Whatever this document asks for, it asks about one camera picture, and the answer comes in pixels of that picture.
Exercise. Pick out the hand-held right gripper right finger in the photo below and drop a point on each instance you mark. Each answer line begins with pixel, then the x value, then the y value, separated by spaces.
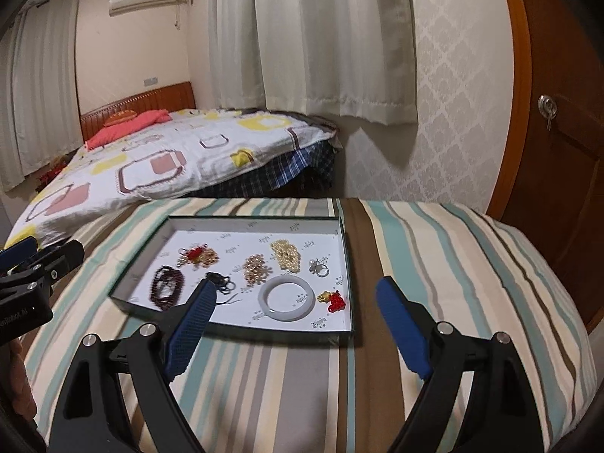
pixel 401 330

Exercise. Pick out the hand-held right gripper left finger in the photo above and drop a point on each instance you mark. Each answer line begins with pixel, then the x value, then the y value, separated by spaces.
pixel 191 328

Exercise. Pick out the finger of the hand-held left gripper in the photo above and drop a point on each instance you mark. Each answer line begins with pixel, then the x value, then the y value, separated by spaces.
pixel 59 259
pixel 19 251

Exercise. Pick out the red and yellow charm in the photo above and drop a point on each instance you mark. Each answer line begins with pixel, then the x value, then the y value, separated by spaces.
pixel 335 303

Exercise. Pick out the gold leaf brooch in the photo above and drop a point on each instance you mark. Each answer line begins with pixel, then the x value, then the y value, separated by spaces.
pixel 210 258

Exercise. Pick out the white jade bangle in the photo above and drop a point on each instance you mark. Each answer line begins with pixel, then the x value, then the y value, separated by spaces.
pixel 273 309

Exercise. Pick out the dark green shallow box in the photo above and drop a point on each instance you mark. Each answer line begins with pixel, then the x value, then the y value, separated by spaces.
pixel 292 325

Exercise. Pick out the person's left forearm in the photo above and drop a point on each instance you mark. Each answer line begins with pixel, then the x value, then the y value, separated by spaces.
pixel 19 377

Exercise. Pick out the red pillow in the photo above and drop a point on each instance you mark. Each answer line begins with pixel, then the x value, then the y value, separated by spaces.
pixel 127 127

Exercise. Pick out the narrow white curtain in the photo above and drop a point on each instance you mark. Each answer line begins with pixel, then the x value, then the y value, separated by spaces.
pixel 42 104

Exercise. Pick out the orange cushion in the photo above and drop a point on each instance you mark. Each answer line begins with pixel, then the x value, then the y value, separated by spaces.
pixel 120 118

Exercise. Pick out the bed with patterned quilt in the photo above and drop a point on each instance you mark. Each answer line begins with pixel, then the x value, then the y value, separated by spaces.
pixel 207 151

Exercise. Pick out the blue plaid sheet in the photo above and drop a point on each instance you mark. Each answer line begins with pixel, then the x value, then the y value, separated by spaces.
pixel 283 170

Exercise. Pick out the wooden headboard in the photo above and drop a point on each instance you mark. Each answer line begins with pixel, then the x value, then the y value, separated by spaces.
pixel 160 99

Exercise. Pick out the wooden door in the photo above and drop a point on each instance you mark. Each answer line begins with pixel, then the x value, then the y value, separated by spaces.
pixel 566 151

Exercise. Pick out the metal door lock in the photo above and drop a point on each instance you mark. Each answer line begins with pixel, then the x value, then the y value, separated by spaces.
pixel 548 106

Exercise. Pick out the wide white curtain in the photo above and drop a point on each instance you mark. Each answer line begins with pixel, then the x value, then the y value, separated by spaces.
pixel 311 37

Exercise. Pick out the wall outlet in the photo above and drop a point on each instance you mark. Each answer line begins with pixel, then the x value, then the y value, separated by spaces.
pixel 150 80

